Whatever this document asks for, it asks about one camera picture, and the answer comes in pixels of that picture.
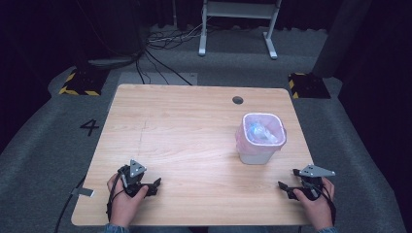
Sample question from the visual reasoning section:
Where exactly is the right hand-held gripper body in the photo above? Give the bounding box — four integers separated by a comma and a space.
292, 164, 336, 202

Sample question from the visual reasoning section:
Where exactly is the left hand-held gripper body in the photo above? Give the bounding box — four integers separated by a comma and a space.
117, 158, 148, 198

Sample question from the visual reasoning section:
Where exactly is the person's left hand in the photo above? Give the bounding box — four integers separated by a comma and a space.
106, 173, 150, 228

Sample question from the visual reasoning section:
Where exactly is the person's right hand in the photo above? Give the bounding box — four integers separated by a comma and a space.
292, 177, 336, 231

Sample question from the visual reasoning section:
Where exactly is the white bin with pink bag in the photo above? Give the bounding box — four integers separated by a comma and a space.
234, 112, 288, 166

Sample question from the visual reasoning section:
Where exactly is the grey tape tag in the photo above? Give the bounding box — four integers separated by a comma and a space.
71, 186, 96, 198

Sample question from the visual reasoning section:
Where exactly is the crumpled clear blue plastic wrapper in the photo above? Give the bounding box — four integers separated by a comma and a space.
247, 120, 280, 145

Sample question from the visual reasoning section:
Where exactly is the black yellow striped stand base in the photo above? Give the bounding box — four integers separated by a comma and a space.
58, 69, 110, 97
288, 72, 332, 100

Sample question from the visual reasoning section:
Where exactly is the grey floor plate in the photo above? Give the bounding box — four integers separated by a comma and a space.
116, 71, 198, 86

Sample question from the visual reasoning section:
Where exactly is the grey padded column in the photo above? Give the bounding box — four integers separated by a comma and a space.
312, 0, 373, 79

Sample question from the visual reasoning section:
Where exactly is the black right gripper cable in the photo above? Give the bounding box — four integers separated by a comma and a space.
320, 184, 338, 227

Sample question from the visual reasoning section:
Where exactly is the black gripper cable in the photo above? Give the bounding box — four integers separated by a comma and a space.
53, 174, 87, 233
320, 184, 338, 227

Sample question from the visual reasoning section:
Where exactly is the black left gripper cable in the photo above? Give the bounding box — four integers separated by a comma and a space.
53, 174, 87, 233

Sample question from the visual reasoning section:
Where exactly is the bundle of black floor cables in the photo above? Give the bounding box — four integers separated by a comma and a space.
135, 22, 208, 86

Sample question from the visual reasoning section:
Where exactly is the white metal stand frame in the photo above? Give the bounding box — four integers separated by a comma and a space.
197, 0, 284, 61

